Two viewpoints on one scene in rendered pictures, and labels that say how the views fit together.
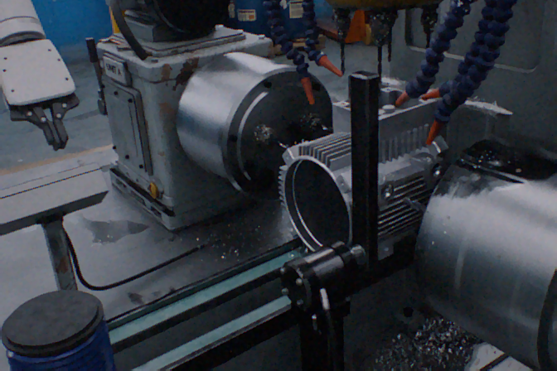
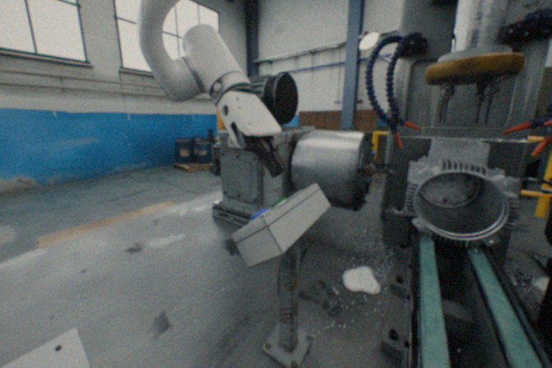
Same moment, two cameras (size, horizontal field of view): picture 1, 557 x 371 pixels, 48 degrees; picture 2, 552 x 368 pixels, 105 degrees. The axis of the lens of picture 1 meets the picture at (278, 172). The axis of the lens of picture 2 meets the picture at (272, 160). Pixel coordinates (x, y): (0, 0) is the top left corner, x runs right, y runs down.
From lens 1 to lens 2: 0.78 m
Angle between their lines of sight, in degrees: 24
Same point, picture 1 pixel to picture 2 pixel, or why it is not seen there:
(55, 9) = (114, 149)
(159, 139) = (277, 180)
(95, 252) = (239, 263)
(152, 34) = not seen: hidden behind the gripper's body
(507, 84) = (484, 135)
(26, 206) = (296, 225)
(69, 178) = (309, 196)
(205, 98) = (325, 149)
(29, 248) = (184, 268)
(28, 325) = not seen: outside the picture
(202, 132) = (329, 169)
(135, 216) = not seen: hidden behind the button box
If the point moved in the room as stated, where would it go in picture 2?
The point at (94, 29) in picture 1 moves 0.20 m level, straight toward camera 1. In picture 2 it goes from (132, 158) to (133, 160)
